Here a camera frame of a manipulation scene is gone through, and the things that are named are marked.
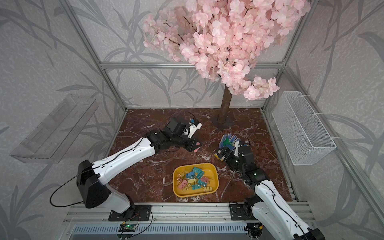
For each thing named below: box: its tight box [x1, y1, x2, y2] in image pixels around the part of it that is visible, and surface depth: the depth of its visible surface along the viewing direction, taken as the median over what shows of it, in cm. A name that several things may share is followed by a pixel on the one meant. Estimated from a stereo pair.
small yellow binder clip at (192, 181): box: [187, 178, 197, 184], surface depth 82 cm
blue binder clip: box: [186, 171, 195, 179], surface depth 85 cm
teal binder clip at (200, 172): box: [192, 166, 205, 179], surface depth 87 cm
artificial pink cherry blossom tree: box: [143, 0, 311, 125], surface depth 51 cm
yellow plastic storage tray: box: [172, 163, 219, 198], surface depth 83 cm
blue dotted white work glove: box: [219, 133, 241, 151], surface depth 104 cm
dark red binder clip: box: [200, 176, 209, 183], surface depth 82 cm
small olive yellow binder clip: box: [203, 187, 213, 192], surface depth 82 cm
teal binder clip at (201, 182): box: [197, 178, 208, 187], surface depth 82 cm
